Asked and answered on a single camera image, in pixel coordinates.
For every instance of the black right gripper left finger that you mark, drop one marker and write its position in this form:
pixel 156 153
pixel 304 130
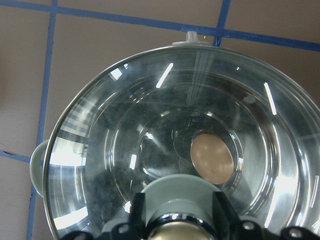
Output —
pixel 137 215

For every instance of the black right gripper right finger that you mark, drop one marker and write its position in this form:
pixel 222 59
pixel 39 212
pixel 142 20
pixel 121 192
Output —
pixel 224 216

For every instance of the beige egg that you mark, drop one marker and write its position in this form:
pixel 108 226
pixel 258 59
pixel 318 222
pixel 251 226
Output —
pixel 211 158

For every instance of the glass pot lid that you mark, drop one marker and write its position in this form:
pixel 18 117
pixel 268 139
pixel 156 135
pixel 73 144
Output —
pixel 135 122

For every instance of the pale green steel pot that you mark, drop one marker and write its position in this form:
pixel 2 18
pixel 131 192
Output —
pixel 178 206

